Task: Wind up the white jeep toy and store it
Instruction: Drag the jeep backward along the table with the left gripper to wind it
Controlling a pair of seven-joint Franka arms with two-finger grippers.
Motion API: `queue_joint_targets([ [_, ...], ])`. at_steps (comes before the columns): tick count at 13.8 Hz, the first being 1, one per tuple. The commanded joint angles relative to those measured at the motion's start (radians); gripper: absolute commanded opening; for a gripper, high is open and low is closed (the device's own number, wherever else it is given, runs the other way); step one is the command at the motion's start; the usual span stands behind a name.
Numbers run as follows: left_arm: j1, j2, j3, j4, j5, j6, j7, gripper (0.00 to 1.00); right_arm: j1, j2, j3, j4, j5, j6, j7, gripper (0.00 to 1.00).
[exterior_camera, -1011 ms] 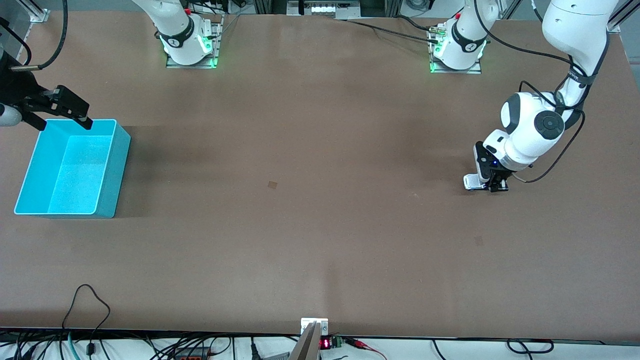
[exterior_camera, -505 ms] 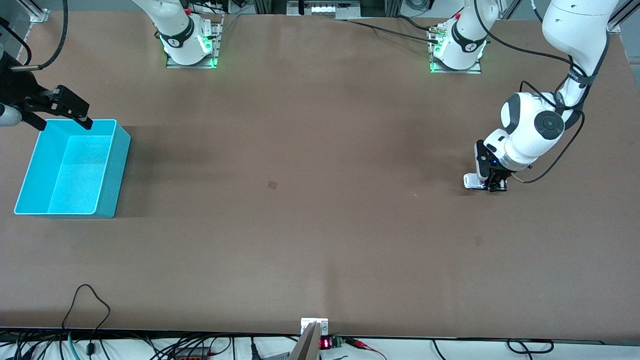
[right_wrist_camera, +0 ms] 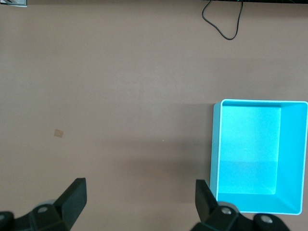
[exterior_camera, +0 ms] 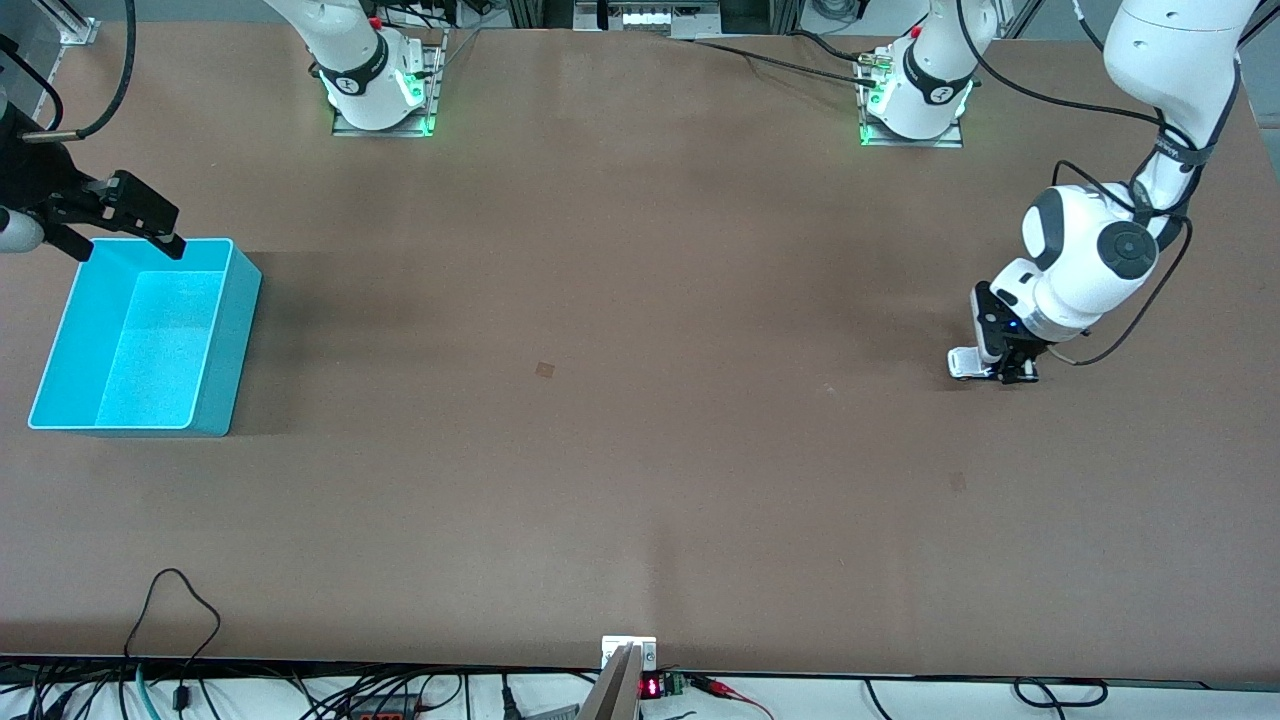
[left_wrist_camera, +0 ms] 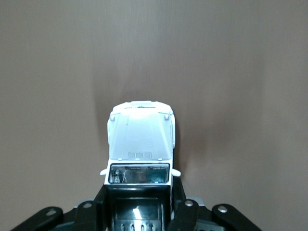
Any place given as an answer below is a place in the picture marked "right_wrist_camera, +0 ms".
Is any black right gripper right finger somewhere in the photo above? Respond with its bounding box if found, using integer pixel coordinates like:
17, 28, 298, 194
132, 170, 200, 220
192, 179, 242, 231

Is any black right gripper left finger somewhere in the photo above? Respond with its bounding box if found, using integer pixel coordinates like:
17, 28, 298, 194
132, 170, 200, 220
28, 177, 87, 231

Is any teal plastic bin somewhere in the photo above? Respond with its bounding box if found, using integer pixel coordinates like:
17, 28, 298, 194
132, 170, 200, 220
208, 98, 308, 215

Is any thin black looped cable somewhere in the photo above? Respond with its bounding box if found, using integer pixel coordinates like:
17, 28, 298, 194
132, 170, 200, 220
201, 0, 243, 40

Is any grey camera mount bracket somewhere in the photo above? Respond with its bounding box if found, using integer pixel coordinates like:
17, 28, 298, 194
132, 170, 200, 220
0, 0, 28, 8

